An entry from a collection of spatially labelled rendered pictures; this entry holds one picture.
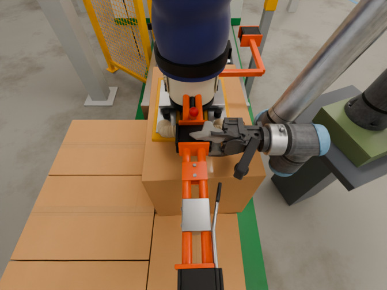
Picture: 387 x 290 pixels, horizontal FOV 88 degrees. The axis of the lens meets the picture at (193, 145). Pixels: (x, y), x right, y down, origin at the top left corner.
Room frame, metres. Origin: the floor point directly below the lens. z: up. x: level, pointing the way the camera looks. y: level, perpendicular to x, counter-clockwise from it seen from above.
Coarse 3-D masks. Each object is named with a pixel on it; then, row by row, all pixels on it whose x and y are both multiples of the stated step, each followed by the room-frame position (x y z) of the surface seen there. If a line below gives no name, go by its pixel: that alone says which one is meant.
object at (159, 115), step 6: (162, 78) 0.75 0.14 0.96; (162, 84) 0.70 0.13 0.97; (162, 90) 0.66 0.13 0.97; (156, 102) 0.59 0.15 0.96; (156, 108) 0.56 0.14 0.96; (162, 108) 0.56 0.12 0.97; (168, 108) 0.56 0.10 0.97; (174, 108) 0.56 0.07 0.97; (156, 114) 0.53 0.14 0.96; (162, 114) 0.51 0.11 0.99; (168, 114) 0.51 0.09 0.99; (174, 114) 0.53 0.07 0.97; (156, 120) 0.50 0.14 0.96; (174, 120) 0.50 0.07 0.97; (156, 126) 0.47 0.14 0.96; (156, 132) 0.44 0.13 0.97; (156, 138) 0.42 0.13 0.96; (162, 138) 0.42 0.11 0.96; (168, 138) 0.42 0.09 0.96; (174, 138) 0.42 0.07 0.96
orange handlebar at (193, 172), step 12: (252, 48) 0.78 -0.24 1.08; (228, 72) 0.62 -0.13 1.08; (240, 72) 0.63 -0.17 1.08; (252, 72) 0.63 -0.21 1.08; (264, 72) 0.64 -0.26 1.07; (204, 156) 0.27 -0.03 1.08; (192, 168) 0.23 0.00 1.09; (204, 168) 0.23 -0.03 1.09; (192, 180) 0.21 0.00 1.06; (204, 180) 0.20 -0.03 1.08; (204, 192) 0.17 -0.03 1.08; (204, 240) 0.07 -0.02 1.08; (204, 252) 0.05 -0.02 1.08
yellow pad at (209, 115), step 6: (222, 78) 0.75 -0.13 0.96; (222, 84) 0.71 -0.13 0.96; (222, 90) 0.66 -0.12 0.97; (210, 108) 0.56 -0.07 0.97; (216, 108) 0.56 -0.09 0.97; (222, 108) 0.56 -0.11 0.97; (228, 108) 0.56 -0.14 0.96; (204, 114) 0.53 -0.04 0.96; (210, 114) 0.53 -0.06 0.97; (216, 114) 0.51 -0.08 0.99; (222, 114) 0.53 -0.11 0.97; (228, 114) 0.53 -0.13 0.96; (210, 120) 0.50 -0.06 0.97
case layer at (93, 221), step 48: (96, 144) 0.68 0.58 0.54; (144, 144) 0.68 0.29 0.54; (48, 192) 0.38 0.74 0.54; (96, 192) 0.38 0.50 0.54; (144, 192) 0.38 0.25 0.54; (48, 240) 0.16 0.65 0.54; (96, 240) 0.16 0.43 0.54; (144, 240) 0.16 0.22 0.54; (192, 240) 0.16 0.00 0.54; (0, 288) -0.02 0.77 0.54; (48, 288) -0.02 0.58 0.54; (96, 288) -0.02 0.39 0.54; (144, 288) -0.02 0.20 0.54; (240, 288) -0.02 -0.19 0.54
